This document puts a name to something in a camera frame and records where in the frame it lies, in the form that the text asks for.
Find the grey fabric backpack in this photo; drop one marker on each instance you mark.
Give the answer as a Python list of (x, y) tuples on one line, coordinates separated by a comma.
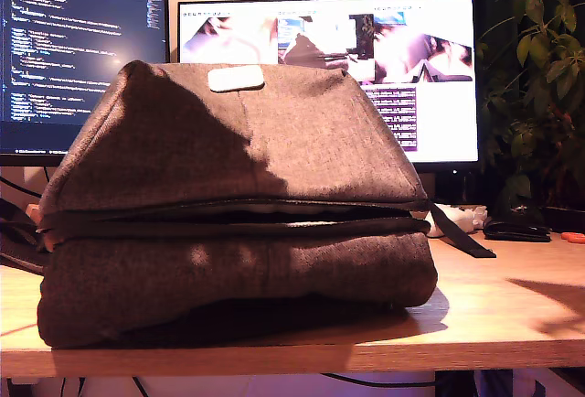
[(228, 278)]

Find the white crumpled tissue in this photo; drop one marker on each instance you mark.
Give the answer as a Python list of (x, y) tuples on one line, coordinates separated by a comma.
[(477, 218)]

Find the black leather wallet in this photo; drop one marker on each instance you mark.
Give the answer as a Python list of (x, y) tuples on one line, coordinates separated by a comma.
[(516, 232)]

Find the monitor showing code text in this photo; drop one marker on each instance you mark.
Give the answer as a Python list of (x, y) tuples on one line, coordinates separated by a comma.
[(68, 49)]

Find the black table leg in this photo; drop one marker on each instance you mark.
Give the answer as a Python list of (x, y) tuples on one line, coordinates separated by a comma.
[(454, 385)]

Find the green leafy house plant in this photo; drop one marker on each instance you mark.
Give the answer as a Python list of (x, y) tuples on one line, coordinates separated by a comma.
[(535, 47)]

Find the black planter box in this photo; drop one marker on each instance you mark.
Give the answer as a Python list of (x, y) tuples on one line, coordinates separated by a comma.
[(566, 218)]

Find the monitor showing camera feeds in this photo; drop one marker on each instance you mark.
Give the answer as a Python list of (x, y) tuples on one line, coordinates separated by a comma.
[(448, 118)]

